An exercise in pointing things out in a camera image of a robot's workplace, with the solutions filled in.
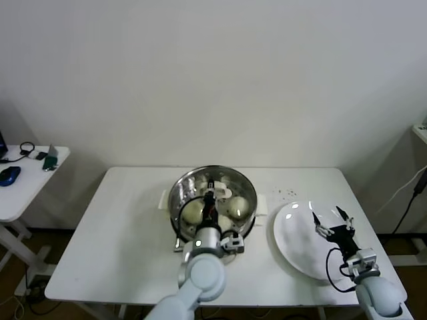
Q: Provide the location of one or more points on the white steamed baozi bun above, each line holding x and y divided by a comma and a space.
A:
226, 223
191, 213
238, 208

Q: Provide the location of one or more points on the large white round plate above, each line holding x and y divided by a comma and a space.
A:
293, 240

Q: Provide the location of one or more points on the small black device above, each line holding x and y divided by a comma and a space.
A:
41, 155

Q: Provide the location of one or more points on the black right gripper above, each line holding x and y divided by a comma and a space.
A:
342, 238

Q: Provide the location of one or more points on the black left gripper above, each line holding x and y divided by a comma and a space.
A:
209, 215

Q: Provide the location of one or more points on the blue computer mouse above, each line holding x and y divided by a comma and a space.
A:
10, 175

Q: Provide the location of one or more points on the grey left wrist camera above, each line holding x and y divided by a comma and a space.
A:
233, 245

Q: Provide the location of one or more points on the stainless steel steamer basket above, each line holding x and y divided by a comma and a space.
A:
162, 200

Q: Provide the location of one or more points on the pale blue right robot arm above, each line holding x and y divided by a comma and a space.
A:
380, 296

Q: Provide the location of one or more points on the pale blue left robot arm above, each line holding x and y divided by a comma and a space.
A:
203, 276

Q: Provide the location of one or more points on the green and grey pouch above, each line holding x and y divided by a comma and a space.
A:
50, 162

